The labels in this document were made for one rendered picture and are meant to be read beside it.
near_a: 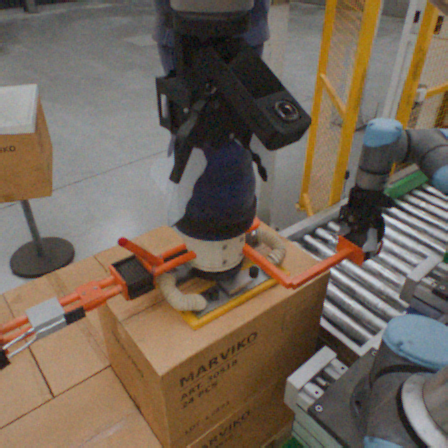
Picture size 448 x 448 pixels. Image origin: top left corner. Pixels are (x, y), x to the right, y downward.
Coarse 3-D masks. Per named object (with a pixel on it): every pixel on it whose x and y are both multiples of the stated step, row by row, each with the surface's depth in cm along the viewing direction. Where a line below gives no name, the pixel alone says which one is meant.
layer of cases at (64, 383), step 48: (144, 240) 202; (48, 288) 176; (48, 336) 156; (96, 336) 156; (0, 384) 140; (48, 384) 140; (96, 384) 140; (0, 432) 127; (48, 432) 127; (96, 432) 127; (144, 432) 127; (240, 432) 143
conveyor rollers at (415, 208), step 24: (408, 192) 241; (432, 192) 239; (384, 216) 217; (408, 216) 217; (432, 216) 217; (312, 240) 201; (336, 240) 201; (384, 240) 201; (408, 240) 201; (432, 240) 201; (384, 264) 193; (408, 264) 194; (336, 288) 175; (360, 288) 175; (384, 288) 176; (336, 312) 165; (360, 312) 165; (384, 312) 167; (360, 336) 156
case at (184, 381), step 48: (288, 240) 137; (192, 288) 119; (144, 336) 106; (192, 336) 106; (240, 336) 111; (288, 336) 130; (144, 384) 113; (192, 384) 108; (240, 384) 125; (192, 432) 121
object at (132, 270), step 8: (112, 264) 104; (120, 264) 105; (128, 264) 105; (136, 264) 105; (144, 264) 104; (112, 272) 102; (120, 272) 103; (128, 272) 103; (136, 272) 103; (144, 272) 103; (152, 272) 102; (120, 280) 99; (128, 280) 101; (136, 280) 100; (144, 280) 100; (152, 280) 103; (128, 288) 99; (136, 288) 101; (144, 288) 102; (152, 288) 104; (128, 296) 101; (136, 296) 101
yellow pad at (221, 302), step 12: (252, 264) 124; (252, 276) 118; (264, 276) 119; (288, 276) 122; (204, 288) 116; (216, 288) 112; (252, 288) 116; (264, 288) 117; (216, 300) 112; (228, 300) 112; (240, 300) 113; (180, 312) 110; (192, 312) 109; (204, 312) 109; (216, 312) 109; (192, 324) 106; (204, 324) 108
